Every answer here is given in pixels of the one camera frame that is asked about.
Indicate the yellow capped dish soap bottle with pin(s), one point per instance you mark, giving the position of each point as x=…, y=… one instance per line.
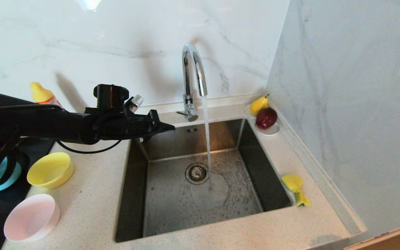
x=42, y=94

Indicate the stainless steel sink basin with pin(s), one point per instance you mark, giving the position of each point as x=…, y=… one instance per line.
x=172, y=208

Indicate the black induction cooktop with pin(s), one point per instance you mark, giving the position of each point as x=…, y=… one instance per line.
x=30, y=152

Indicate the dark red apple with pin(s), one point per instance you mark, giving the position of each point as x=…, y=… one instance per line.
x=266, y=118

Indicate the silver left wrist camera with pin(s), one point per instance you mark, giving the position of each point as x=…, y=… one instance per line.
x=135, y=102

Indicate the round metal drain strainer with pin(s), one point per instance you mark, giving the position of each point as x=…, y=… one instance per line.
x=196, y=173

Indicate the yellow green sponge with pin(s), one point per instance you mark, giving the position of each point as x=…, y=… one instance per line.
x=292, y=182

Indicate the pink plastic bowl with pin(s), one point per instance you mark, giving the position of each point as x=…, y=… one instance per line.
x=30, y=218

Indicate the running water stream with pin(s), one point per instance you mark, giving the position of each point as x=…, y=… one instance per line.
x=207, y=139

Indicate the chrome gooseneck faucet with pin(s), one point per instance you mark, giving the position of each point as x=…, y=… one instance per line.
x=188, y=100

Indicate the blue plastic bowl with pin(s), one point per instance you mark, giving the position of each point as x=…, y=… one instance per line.
x=9, y=177

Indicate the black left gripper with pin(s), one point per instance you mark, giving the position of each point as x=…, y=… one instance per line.
x=111, y=118

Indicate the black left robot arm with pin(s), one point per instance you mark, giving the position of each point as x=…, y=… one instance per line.
x=19, y=125

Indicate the yellow pear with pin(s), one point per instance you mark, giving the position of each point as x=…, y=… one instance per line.
x=258, y=105

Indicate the yellow plastic bowl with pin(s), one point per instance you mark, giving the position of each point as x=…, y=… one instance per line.
x=49, y=170

